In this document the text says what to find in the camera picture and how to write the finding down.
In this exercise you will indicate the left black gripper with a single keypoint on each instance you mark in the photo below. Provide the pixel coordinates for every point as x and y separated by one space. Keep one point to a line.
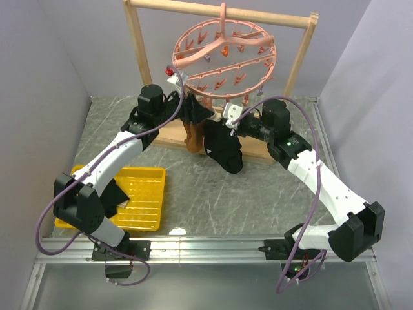
193 112

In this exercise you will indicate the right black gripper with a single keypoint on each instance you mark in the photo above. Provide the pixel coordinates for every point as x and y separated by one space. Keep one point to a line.
239 131

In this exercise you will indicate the black underwear beige waistband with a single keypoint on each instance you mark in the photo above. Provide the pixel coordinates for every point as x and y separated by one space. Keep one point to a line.
220 146

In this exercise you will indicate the pink round clip hanger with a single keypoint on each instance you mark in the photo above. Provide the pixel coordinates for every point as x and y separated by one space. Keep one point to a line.
226 59

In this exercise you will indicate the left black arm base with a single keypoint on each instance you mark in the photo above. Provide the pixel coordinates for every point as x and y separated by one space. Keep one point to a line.
119 263

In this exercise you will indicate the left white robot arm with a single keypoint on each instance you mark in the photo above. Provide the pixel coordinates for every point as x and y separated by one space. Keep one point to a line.
137 133

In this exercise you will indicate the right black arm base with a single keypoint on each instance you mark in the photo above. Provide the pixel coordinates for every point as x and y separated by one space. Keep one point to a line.
280 249

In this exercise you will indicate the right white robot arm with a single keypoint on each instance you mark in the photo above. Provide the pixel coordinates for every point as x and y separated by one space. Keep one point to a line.
358 224

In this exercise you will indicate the brown underwear striped waistband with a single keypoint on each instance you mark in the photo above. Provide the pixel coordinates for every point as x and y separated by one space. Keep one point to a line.
194 136

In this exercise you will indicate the black underwear in tray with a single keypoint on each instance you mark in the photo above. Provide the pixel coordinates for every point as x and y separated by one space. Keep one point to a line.
111 197

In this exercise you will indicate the wooden hanging rack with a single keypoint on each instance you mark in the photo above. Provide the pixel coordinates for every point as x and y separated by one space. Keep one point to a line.
249 148

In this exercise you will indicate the yellow plastic tray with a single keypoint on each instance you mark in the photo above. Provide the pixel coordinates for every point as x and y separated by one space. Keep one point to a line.
142 200

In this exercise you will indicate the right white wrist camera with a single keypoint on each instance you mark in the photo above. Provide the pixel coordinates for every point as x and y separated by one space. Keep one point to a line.
231 114

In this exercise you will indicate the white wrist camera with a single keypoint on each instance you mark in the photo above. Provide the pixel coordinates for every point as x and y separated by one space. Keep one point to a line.
176 79
231 114

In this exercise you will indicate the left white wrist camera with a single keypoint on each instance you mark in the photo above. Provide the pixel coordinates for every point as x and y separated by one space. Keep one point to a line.
176 79

